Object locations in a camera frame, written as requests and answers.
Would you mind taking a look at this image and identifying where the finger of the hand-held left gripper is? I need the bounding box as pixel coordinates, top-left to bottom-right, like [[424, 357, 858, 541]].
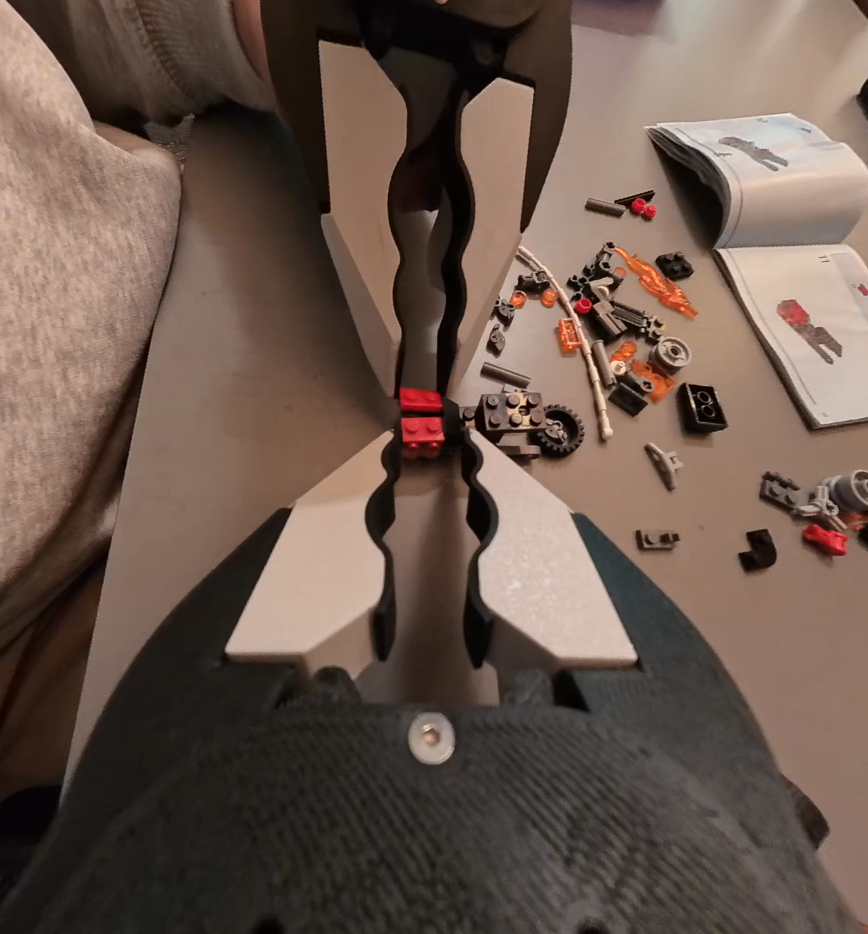
[[319, 40, 416, 400], [437, 75, 537, 398]]

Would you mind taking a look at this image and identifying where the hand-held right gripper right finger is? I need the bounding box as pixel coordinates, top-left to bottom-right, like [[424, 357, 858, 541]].
[[461, 429, 639, 703]]

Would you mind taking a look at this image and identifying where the red lego brick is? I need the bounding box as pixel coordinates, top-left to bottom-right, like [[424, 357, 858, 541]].
[[401, 416, 451, 459]]

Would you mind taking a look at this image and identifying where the pile of small lego pieces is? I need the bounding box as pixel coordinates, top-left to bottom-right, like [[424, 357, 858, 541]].
[[567, 242, 677, 418]]

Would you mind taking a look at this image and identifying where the lego instruction booklet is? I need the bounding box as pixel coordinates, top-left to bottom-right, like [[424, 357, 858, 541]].
[[645, 113, 868, 430]]

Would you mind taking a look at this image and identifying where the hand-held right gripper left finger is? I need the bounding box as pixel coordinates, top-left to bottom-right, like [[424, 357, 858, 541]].
[[224, 429, 404, 685]]

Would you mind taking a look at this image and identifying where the dark grey lego wheel assembly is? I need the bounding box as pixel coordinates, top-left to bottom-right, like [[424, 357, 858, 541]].
[[459, 390, 586, 466]]

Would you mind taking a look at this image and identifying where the person's left forearm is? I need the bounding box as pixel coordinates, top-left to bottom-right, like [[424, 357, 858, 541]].
[[87, 0, 278, 136]]

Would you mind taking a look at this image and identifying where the grey lego cross connector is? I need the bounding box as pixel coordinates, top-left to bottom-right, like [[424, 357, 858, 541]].
[[795, 487, 847, 530]]

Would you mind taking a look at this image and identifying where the large grey lego wheel hub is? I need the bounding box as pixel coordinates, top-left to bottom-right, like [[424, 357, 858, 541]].
[[824, 469, 868, 515]]

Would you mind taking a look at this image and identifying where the black square lego brick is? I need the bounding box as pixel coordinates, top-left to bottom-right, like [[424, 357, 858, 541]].
[[676, 381, 728, 435]]

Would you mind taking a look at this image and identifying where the black curved lego piece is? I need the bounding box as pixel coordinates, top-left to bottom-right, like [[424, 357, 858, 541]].
[[738, 529, 778, 572]]

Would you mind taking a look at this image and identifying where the white flexible lego tube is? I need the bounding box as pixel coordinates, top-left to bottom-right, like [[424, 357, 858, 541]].
[[515, 246, 617, 441]]

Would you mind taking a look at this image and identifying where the grey lego bracket piece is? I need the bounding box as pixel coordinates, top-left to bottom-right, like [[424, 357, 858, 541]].
[[644, 441, 684, 491]]

